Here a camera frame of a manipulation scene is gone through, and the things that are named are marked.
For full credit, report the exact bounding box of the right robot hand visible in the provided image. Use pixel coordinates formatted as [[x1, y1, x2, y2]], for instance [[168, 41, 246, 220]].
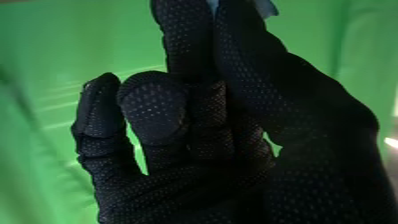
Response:
[[68, 0, 398, 224]]

